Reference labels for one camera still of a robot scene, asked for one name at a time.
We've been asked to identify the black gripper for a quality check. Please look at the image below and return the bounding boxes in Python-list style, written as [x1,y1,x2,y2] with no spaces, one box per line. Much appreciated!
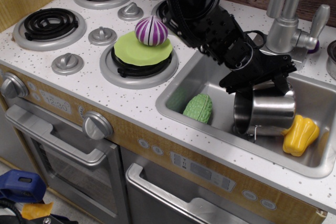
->
[219,49,297,100]

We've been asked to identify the steel pot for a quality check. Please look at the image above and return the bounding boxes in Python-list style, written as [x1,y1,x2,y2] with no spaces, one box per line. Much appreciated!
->
[234,81,296,136]

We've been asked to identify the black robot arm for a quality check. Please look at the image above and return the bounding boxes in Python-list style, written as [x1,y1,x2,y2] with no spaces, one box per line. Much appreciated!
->
[163,0,296,94]

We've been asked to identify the silver sink basin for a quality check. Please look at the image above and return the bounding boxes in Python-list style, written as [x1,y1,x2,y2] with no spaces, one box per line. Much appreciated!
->
[156,52,335,178]

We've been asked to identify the yellow toy bell pepper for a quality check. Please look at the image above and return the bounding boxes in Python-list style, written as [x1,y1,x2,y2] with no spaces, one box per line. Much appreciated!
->
[281,114,320,157]

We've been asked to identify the green toy bitter gourd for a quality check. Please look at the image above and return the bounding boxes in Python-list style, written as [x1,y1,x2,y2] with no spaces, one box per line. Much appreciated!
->
[183,93,213,124]

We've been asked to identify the steel bowl at right edge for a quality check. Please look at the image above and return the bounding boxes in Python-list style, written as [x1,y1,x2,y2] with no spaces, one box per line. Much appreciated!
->
[326,40,336,80]

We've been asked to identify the silver faucet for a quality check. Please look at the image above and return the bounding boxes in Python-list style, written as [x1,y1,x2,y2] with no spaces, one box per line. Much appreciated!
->
[253,0,308,71]

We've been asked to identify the purple white toy onion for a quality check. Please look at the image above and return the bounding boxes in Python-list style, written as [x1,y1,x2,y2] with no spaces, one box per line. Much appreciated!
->
[134,15,168,46]

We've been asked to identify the back right stove burner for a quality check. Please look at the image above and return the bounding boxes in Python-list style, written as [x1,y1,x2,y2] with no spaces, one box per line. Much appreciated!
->
[151,1,182,37]

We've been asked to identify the front right stove burner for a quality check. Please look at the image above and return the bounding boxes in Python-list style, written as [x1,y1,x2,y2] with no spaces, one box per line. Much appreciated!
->
[99,45,179,89]

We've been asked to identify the green plastic plate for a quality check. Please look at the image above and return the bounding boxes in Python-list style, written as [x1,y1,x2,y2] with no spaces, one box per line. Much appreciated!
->
[113,31,173,67]

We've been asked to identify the silver stovetop knob upper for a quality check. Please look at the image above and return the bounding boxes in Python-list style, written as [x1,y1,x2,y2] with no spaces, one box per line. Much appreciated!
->
[118,2,144,22]

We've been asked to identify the silver stovetop knob middle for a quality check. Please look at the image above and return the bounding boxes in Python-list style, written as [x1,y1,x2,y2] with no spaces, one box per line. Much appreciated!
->
[88,26,117,46]

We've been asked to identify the silver oven knob right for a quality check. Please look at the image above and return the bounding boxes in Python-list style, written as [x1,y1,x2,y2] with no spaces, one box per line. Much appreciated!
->
[82,111,113,141]

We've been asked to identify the silver oven knob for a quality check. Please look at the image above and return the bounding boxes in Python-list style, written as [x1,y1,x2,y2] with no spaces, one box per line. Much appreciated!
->
[82,111,113,141]
[1,72,29,99]

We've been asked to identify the silver stovetop knob front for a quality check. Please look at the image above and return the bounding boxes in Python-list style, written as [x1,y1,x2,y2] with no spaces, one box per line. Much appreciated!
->
[51,53,84,76]

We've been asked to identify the digital clock display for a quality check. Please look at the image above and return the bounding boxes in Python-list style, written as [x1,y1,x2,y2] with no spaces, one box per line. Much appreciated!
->
[39,90,72,114]

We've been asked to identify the front left stove burner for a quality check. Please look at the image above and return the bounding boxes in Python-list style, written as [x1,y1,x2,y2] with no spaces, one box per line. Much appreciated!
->
[13,8,86,51]

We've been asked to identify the silver oven knob left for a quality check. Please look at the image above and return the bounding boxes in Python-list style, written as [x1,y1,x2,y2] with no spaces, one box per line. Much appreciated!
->
[1,72,29,99]

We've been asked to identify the orange cloth scrap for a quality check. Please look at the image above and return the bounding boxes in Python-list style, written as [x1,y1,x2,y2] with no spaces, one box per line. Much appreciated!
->
[21,202,54,220]

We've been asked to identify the silver faucet handle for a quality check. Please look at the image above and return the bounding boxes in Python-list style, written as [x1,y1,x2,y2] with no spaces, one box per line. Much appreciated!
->
[291,4,330,50]

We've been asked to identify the purple faucet base ring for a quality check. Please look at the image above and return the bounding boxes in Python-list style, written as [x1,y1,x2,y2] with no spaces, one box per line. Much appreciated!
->
[307,39,320,54]

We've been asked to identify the dishwasher door with handle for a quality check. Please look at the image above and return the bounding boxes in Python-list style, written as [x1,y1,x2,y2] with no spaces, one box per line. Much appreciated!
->
[125,153,289,224]

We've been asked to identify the oven door with handle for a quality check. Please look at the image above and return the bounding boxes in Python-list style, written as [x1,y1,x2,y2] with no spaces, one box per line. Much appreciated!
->
[5,98,130,223]

